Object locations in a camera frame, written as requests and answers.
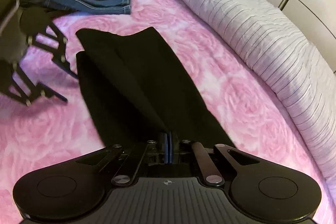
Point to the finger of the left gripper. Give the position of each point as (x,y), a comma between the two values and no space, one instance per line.
(34,22)
(15,92)

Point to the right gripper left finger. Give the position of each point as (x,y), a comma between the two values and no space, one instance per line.
(74,188)

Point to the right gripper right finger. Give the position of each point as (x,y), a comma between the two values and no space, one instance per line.
(224,184)

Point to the black trousers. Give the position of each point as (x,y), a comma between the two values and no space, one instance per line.
(136,89)

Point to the blue jeans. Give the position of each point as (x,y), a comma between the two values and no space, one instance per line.
(95,7)

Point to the pink rose blanket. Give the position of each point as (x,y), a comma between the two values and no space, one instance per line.
(50,131)

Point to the lilac striped folded quilt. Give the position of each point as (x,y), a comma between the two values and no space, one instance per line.
(280,54)

